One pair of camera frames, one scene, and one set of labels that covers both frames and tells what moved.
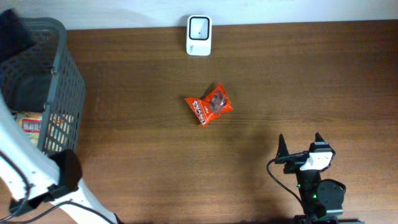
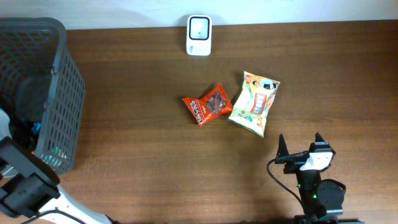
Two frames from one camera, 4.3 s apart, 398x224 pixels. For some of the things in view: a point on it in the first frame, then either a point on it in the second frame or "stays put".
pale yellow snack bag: x=59 y=129 -> x=257 y=96
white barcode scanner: x=199 y=35 stays put
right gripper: x=296 y=158 stays put
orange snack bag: x=207 y=109 stays put
